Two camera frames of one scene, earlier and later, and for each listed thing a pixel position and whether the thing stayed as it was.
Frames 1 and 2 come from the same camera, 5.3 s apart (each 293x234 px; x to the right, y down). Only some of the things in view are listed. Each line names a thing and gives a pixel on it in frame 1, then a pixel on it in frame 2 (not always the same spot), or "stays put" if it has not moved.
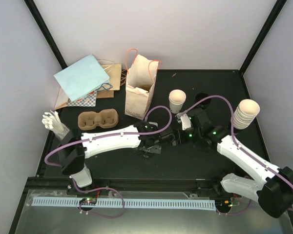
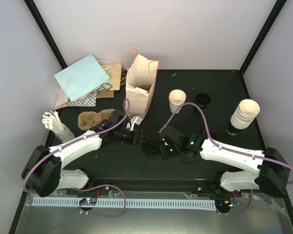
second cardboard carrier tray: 107,118 stays put
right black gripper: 181,139 → 164,153
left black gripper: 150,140 → 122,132
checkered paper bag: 89,100 stays put
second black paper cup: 200,95 stays put
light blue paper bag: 83,78 stays put
